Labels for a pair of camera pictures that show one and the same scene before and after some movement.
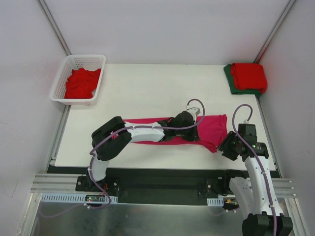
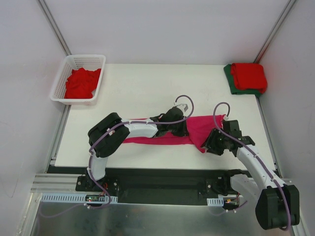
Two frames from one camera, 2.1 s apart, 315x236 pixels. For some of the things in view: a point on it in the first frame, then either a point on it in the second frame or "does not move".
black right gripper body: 227,147 -> 212,140
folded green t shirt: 228,69 does not move
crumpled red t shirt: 81,83 does not move
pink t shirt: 212,130 does not move
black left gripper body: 193,132 -> 180,128
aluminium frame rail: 57,183 does not move
